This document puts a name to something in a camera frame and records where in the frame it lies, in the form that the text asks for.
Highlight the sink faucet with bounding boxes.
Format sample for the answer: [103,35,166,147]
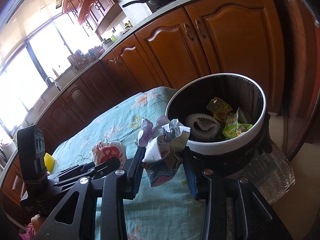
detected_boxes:
[45,76,62,91]

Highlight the clear plastic stool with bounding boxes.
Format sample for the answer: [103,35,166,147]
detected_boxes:
[228,142,295,205]

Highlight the green snack pouch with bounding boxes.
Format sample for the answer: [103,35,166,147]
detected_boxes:
[222,112,245,139]

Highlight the white foam fruit net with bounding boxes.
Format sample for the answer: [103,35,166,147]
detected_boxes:
[185,113,221,142]

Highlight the white rimmed black trash bin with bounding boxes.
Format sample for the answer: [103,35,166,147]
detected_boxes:
[165,73,272,177]

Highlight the left hand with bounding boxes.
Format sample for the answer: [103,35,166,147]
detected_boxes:
[31,214,46,234]

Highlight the white blue paper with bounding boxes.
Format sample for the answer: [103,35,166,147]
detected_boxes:
[137,115,191,187]

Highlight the light blue floral tablecloth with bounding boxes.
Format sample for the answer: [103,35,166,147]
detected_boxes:
[51,86,208,240]

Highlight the condiment bottles group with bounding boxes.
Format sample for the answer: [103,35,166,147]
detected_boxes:
[124,21,133,30]

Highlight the crushed green soda can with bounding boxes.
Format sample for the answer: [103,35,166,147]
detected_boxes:
[237,107,253,132]

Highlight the metal kettle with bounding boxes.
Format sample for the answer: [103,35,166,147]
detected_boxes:
[102,38,114,51]

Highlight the utensil rack on counter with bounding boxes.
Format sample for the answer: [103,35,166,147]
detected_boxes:
[67,46,105,72]

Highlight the crumpled red white paper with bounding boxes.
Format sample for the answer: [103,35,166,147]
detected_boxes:
[92,141,127,168]

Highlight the yellow brown wrapper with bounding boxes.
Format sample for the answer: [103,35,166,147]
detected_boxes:
[206,97,233,122]

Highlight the brown wooden upper cabinets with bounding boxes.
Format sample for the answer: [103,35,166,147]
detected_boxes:
[62,0,123,36]

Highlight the yellow sponge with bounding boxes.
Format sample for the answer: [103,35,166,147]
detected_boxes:
[44,153,55,173]

